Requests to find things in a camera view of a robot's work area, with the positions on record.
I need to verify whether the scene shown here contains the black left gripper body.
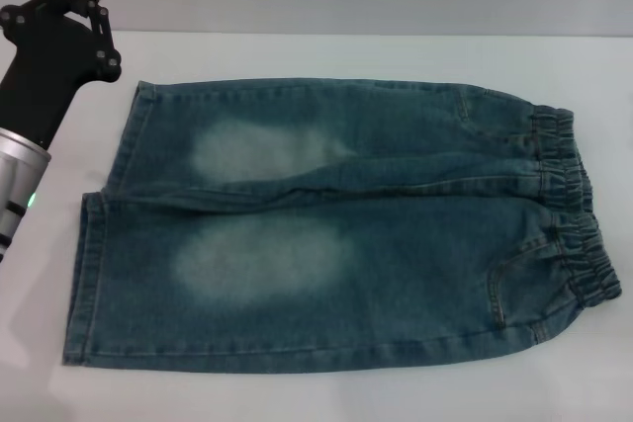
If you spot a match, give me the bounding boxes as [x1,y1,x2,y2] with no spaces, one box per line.
[0,15,104,152]

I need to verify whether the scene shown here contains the blue denim shorts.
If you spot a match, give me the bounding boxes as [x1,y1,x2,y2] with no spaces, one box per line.
[60,77,623,377]

